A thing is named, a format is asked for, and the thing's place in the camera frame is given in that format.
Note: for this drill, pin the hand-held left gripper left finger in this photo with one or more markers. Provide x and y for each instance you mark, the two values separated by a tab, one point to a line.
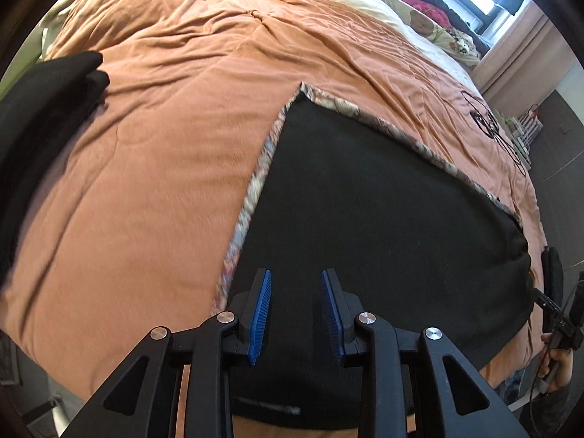
260	315

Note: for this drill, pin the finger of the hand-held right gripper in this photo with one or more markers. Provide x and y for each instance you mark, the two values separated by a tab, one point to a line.
553	273

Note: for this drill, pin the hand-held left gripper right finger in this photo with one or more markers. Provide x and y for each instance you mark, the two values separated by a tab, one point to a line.
333	315

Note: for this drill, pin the black pants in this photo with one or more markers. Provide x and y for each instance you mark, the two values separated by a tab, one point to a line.
388	219

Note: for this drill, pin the person's right forearm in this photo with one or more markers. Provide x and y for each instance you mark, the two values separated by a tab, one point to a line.
547	413

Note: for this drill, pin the person's right hand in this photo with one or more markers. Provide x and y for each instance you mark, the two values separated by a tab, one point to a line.
563	369

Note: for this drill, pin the blue printed bed sheet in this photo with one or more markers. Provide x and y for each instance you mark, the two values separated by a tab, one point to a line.
508	383

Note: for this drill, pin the cream nightstand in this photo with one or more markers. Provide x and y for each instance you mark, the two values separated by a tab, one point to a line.
524	155

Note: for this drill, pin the red striped bag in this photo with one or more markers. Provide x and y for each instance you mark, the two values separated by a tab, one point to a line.
531	123

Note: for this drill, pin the orange bed blanket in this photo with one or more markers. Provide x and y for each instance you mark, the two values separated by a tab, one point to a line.
159	169

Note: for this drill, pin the pink curtain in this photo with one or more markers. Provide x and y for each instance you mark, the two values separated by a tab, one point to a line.
515	54

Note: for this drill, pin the cow print plush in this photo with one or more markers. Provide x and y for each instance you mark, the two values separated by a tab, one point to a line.
463	43

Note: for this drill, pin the long dark garment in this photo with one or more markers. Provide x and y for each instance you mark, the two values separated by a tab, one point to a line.
456	18

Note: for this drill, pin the black cloth pile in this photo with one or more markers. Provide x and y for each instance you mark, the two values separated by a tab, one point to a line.
41	114

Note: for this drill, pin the pink cloth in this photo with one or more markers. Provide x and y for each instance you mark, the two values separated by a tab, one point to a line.
422	7

